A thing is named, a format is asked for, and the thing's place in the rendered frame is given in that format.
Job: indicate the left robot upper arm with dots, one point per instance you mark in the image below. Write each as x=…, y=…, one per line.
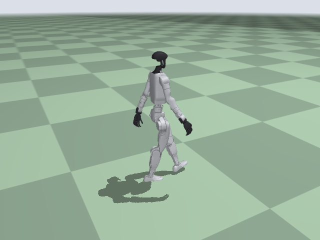
x=147, y=86

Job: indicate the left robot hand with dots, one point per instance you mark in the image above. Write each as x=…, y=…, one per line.
x=137, y=118

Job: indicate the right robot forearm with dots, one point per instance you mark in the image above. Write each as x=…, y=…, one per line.
x=174, y=107

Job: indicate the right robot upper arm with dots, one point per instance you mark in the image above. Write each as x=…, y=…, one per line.
x=165, y=83

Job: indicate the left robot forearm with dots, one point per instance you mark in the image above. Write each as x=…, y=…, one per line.
x=141, y=103

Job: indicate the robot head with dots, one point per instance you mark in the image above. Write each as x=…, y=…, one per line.
x=160, y=57

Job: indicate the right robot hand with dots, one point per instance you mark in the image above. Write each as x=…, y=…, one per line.
x=187, y=126

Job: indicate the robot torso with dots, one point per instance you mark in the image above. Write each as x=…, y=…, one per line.
x=157, y=96

